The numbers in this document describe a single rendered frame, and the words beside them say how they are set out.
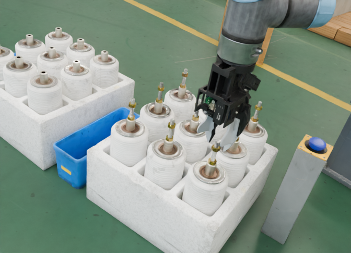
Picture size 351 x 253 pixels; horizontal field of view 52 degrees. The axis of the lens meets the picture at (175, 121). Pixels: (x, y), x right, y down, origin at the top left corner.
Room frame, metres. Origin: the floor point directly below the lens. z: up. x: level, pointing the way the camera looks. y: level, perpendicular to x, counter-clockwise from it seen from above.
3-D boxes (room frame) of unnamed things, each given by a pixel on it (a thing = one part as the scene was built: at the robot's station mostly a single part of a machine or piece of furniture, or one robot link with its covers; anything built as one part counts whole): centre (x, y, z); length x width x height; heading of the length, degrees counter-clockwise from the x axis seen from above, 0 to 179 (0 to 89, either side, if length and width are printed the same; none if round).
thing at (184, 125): (0.78, -0.05, 0.25); 0.08 x 0.08 x 0.01
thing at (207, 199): (0.62, -0.10, 0.16); 0.10 x 0.10 x 0.18
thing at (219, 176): (0.62, -0.10, 0.25); 0.08 x 0.08 x 0.01
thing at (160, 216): (0.78, -0.05, 0.09); 0.39 x 0.39 x 0.18; 61
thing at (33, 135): (1.05, 0.43, 0.09); 0.39 x 0.39 x 0.18; 58
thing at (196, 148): (0.78, -0.05, 0.16); 0.10 x 0.10 x 0.18
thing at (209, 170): (0.62, -0.10, 0.26); 0.02 x 0.02 x 0.03
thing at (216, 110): (0.60, -0.08, 0.48); 0.09 x 0.08 x 0.12; 147
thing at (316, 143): (0.71, -0.34, 0.32); 0.04 x 0.04 x 0.02
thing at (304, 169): (0.71, -0.34, 0.16); 0.07 x 0.07 x 0.31; 61
